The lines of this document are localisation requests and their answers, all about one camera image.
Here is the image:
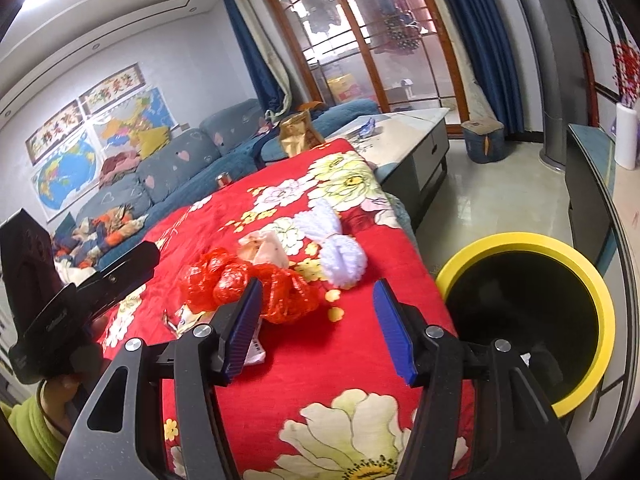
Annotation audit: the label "blue curtain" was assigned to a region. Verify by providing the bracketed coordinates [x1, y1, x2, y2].
[445, 0, 524, 134]
[222, 0, 292, 120]

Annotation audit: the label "small metal can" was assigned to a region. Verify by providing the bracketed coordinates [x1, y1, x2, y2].
[216, 172, 232, 188]

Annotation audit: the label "pile of colourful clothes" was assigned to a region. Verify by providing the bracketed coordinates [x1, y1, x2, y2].
[52, 206, 146, 269]

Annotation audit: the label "blue sofa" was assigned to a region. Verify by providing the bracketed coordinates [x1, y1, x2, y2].
[49, 97, 381, 271]

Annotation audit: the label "white ribbed vase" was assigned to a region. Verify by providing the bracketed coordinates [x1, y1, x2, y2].
[614, 103, 638, 170]

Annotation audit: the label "blue right curtain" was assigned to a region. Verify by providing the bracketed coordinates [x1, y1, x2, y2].
[445, 0, 524, 134]

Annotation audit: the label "white knitted cloth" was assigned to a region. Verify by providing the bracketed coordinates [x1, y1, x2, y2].
[293, 200, 368, 288]

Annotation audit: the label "blue storage stool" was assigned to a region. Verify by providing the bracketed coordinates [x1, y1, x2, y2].
[461, 117, 506, 164]

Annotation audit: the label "red floral blanket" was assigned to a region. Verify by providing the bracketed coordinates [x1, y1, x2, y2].
[102, 140, 452, 479]

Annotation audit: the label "red berry branches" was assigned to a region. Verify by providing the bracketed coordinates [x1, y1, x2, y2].
[614, 44, 640, 107]

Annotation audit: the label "red plastic bag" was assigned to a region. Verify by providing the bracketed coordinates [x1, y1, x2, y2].
[178, 246, 327, 325]

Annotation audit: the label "yellow rimmed black trash bin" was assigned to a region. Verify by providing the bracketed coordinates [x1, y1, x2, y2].
[436, 232, 616, 417]

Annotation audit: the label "long tv cabinet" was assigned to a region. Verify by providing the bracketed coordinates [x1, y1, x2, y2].
[565, 125, 639, 476]

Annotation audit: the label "china map poster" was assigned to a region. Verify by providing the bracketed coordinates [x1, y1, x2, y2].
[91, 87, 177, 157]

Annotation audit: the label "green sleeve forearm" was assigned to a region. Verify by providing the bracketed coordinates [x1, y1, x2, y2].
[1, 393, 66, 479]

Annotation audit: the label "pink white paper trash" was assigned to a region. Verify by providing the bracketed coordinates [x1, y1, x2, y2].
[238, 231, 288, 269]

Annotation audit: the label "blue wrapper on coffee table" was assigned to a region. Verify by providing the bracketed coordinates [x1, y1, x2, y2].
[352, 117, 376, 139]

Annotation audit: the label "blue left curtain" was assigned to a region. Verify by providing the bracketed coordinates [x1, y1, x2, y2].
[222, 0, 292, 120]

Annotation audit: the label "person's left hand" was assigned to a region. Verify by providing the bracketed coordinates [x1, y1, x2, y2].
[39, 374, 84, 437]

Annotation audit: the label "wooden framed glass door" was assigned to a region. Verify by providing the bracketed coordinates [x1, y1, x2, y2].
[267, 0, 469, 136]

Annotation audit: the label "framed embroidery picture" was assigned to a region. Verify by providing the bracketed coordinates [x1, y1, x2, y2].
[25, 100, 84, 165]
[79, 63, 145, 117]

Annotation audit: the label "grey coffee table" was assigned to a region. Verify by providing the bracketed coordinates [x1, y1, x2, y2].
[329, 107, 449, 228]

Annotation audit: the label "world map poster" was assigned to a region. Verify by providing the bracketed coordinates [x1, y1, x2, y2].
[30, 129, 104, 222]

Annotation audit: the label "grey standing air conditioner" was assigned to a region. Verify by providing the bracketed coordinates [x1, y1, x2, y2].
[520, 0, 588, 171]

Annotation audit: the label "gold foil gift bag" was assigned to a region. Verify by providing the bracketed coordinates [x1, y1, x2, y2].
[279, 110, 324, 157]

